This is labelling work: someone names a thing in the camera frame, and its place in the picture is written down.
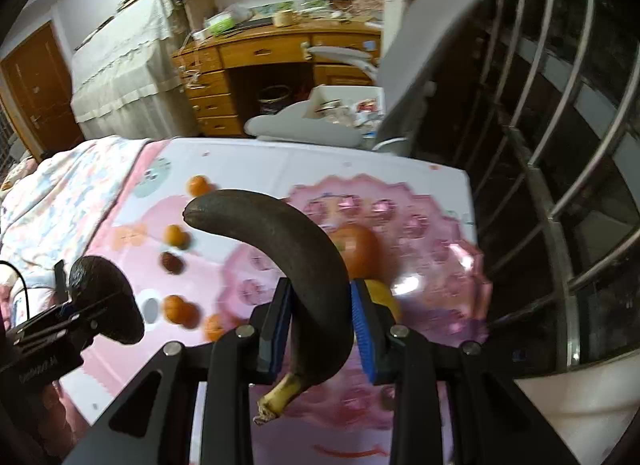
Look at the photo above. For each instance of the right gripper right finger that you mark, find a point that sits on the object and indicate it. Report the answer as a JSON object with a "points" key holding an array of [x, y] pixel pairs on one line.
{"points": [[492, 421]]}

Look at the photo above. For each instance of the lace covered furniture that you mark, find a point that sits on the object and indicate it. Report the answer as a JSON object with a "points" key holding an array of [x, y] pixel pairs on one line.
{"points": [[125, 81]]}

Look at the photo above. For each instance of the black waste bin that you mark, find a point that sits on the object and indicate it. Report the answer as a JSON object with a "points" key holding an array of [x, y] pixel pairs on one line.
{"points": [[273, 99]]}

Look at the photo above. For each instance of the brown wooden door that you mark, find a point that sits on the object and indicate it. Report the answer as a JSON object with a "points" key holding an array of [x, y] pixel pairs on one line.
{"points": [[41, 87]]}

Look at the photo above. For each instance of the metal window bars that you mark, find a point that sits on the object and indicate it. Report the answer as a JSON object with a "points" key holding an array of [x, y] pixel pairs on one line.
{"points": [[552, 152]]}

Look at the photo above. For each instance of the purple glass fruit bowl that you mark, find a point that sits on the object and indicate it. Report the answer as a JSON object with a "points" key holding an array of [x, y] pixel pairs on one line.
{"points": [[431, 269]]}

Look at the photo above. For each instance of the beige mug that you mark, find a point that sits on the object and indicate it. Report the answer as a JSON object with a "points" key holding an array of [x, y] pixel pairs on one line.
{"points": [[284, 18]]}

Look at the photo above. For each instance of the pink quilt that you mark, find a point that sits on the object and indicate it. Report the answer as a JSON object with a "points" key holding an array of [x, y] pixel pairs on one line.
{"points": [[24, 430]]}

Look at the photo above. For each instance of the dark overripe banana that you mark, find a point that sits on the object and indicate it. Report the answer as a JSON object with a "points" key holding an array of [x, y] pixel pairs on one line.
{"points": [[322, 333]]}

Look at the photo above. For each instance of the brown lychee fruit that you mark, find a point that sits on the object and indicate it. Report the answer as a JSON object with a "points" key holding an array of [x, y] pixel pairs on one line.
{"points": [[172, 263]]}

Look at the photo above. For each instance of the yellow speckled pear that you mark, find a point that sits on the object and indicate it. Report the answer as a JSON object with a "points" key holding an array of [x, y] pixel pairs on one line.
{"points": [[381, 295]]}

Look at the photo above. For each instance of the orange tangerine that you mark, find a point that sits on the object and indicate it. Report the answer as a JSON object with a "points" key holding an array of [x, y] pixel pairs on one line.
{"points": [[199, 185]]}

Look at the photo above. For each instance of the floral patterned blanket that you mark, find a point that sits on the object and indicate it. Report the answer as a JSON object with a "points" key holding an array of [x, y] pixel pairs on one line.
{"points": [[52, 214]]}

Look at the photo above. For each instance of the green tissue pack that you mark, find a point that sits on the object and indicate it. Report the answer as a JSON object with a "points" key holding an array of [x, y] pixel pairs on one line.
{"points": [[220, 24]]}

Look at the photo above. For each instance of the red apple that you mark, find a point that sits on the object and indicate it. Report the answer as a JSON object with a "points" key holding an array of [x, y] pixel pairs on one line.
{"points": [[360, 251]]}

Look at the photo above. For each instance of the grey office chair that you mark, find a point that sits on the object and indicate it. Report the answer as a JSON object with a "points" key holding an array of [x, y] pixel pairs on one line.
{"points": [[405, 73]]}

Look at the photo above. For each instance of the cartoon printed tablecloth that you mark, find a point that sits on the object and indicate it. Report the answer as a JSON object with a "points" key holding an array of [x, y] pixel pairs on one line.
{"points": [[273, 169]]}

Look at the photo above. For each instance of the wooden desk with drawers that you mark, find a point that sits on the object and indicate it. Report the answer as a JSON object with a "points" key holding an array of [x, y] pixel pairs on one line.
{"points": [[223, 75]]}

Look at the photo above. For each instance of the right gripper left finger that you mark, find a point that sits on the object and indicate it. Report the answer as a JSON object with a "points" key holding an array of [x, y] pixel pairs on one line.
{"points": [[151, 420]]}

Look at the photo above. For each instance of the dark avocado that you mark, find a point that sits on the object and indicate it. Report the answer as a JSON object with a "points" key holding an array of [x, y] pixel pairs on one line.
{"points": [[97, 284]]}

